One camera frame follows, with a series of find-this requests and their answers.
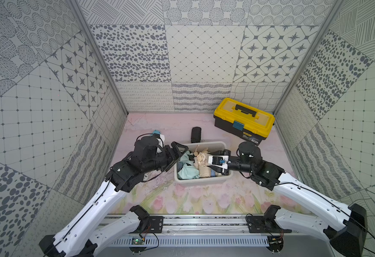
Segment mint green umbrella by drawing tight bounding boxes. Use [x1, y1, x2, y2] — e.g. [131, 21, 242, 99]
[177, 151, 200, 180]

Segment white plastic storage box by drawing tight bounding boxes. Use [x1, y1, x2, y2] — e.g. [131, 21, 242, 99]
[174, 141, 233, 186]

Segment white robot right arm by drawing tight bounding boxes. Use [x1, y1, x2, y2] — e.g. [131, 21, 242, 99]
[208, 141, 369, 257]

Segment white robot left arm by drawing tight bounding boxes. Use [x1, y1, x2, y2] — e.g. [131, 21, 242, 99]
[39, 134, 188, 257]

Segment yellow black tool box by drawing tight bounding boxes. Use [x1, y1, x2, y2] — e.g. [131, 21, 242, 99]
[213, 97, 275, 146]

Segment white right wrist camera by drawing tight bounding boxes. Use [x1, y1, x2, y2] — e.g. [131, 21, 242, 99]
[207, 155, 229, 173]

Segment aluminium rail with mounts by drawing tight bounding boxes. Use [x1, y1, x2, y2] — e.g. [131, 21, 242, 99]
[73, 214, 336, 253]

